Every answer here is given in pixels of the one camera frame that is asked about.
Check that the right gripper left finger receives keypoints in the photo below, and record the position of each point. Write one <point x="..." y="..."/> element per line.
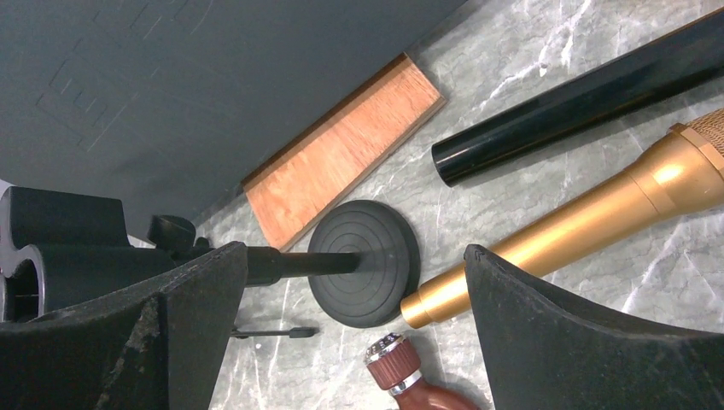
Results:
<point x="158" y="344"/>

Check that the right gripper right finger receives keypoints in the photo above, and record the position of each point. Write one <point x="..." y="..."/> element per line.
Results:
<point x="547" y="348"/>

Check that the black tripod shock mount stand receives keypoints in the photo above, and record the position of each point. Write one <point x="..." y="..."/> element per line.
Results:
<point x="293" y="333"/>

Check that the black round base clip stand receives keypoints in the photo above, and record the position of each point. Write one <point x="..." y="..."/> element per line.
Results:
<point x="59" y="250"/>

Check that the gold microphone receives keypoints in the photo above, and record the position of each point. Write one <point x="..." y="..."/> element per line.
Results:
<point x="678" y="175"/>

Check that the wooden board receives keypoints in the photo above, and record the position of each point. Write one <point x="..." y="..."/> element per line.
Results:
<point x="298" y="186"/>

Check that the dark grey upright board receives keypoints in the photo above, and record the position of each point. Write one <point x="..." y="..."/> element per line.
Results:
<point x="168" y="105"/>

